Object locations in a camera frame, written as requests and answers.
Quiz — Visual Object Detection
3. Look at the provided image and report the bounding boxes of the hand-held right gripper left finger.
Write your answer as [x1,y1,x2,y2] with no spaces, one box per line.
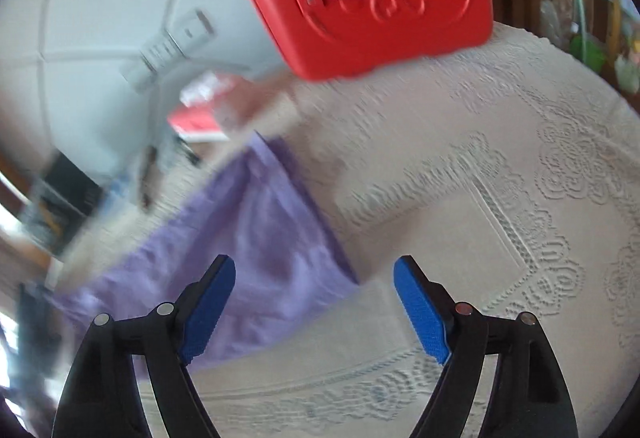
[59,254,237,438]

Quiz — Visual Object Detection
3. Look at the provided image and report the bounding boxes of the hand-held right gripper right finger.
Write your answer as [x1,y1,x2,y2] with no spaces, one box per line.
[393,254,578,438]

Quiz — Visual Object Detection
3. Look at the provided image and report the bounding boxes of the purple garment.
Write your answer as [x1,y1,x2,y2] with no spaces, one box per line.
[52,130,362,376]

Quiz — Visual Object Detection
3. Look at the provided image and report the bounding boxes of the white lace tablecloth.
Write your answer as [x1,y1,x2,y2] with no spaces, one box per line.
[50,23,640,438]

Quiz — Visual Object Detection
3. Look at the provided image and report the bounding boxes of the black pen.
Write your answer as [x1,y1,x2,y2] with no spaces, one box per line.
[174,137,202,167]

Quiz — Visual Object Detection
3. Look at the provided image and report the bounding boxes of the red tissue pack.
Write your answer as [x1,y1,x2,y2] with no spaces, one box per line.
[167,70,242,142]

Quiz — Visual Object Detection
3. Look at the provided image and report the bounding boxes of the green plastic thing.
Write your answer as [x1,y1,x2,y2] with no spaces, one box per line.
[569,34,608,72]

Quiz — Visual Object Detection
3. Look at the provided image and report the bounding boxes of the white wall switch plate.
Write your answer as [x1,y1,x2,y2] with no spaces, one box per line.
[121,59,152,92]

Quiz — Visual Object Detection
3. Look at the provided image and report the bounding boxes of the white wall socket plate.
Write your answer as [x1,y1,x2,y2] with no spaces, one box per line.
[141,34,179,70]

